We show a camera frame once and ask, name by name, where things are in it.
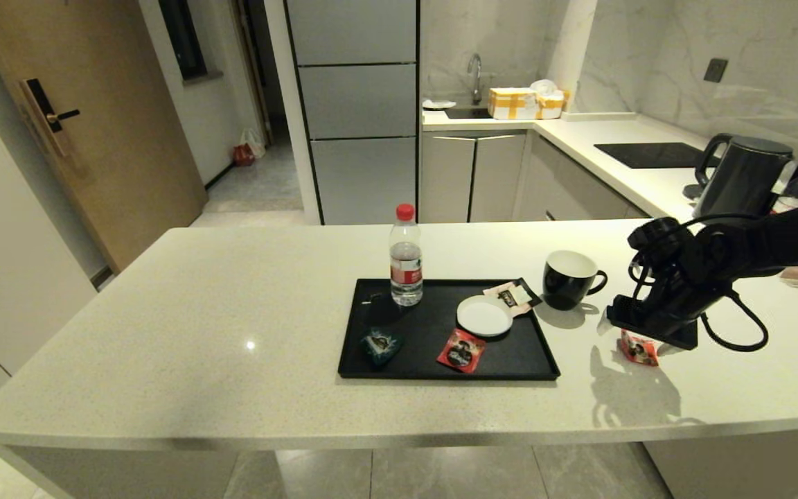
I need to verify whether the red coffee packet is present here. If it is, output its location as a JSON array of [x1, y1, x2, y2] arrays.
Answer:
[[617, 329, 660, 367], [436, 329, 486, 374]]

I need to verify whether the black mug white inside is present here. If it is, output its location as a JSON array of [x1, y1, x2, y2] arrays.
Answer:
[[543, 250, 609, 311]]

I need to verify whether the black electric kettle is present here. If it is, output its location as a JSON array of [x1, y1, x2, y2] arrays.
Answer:
[[692, 134, 793, 219]]

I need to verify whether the dark green snack packet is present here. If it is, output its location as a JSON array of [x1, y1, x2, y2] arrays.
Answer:
[[360, 327, 404, 366]]

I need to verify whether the grey counter base cabinet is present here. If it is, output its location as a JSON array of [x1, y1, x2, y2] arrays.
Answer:
[[517, 134, 649, 222]]

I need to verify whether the black induction cooktop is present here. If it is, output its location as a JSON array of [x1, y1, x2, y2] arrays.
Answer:
[[593, 143, 718, 170]]

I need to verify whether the white round saucer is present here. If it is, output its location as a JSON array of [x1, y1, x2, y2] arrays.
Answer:
[[456, 295, 513, 338]]

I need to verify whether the grey sink cabinet door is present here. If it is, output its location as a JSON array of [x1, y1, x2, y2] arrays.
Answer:
[[470, 134, 529, 223], [420, 135, 476, 224]]

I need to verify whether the small yellow taped box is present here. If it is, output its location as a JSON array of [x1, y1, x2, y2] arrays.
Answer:
[[536, 91, 570, 121]]

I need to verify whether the black rectangular serving tray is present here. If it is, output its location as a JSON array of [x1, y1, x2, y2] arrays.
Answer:
[[337, 279, 561, 380]]

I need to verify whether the large yellow taped box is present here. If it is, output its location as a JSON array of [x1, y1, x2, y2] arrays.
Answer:
[[487, 88, 538, 121]]

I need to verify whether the chrome sink faucet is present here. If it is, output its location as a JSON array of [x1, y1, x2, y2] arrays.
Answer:
[[467, 55, 483, 106]]

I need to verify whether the tall grey fridge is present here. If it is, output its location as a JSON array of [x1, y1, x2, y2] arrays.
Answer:
[[283, 0, 420, 227]]

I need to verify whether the dark window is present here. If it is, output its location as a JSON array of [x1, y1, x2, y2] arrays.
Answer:
[[158, 0, 209, 84]]

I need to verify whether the wooden entrance door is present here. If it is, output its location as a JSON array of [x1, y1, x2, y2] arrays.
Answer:
[[0, 0, 209, 274]]

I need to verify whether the black electronic door lock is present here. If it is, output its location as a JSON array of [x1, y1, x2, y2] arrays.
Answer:
[[21, 79, 82, 159]]

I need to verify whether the white tall cabinet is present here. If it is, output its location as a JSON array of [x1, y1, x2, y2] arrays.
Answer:
[[0, 104, 98, 472]]

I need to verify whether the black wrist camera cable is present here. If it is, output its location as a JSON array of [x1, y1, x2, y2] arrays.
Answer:
[[629, 236, 656, 302]]

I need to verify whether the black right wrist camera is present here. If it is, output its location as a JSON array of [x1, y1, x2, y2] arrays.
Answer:
[[626, 216, 694, 278]]

